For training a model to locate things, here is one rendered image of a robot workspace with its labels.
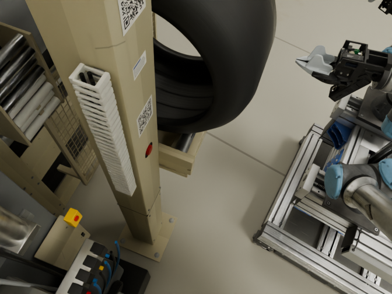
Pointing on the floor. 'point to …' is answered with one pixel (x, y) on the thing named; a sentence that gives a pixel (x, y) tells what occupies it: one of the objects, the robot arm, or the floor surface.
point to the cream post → (104, 12)
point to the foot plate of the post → (124, 240)
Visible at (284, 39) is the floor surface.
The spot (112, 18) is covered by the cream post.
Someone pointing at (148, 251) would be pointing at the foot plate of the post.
